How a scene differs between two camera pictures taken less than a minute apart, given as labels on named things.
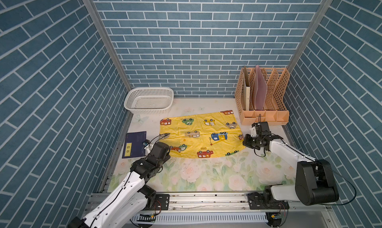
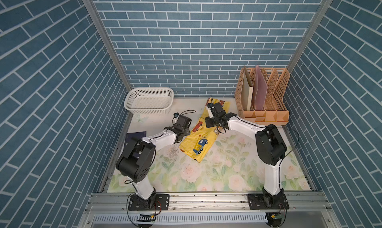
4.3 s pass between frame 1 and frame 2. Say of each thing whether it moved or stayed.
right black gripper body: moved
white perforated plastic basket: stayed
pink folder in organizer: stayed
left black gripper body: moved
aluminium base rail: stayed
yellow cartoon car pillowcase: moved
